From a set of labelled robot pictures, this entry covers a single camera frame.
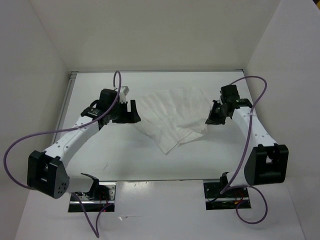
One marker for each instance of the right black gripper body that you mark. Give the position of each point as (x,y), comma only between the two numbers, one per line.
(222,103)

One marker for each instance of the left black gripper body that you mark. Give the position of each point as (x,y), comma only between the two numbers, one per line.
(112,111)

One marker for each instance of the white fabric skirt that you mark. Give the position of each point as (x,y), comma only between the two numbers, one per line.
(173,117)

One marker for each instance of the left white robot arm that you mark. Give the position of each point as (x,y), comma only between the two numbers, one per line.
(46,171)

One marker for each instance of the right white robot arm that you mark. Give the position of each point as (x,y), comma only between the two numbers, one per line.
(263,160)

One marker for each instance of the aluminium table edge rail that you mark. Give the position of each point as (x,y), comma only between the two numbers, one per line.
(65,104)

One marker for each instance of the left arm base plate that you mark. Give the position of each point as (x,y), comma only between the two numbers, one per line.
(102,199)

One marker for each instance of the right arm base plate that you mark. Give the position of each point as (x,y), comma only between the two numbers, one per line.
(227,201)

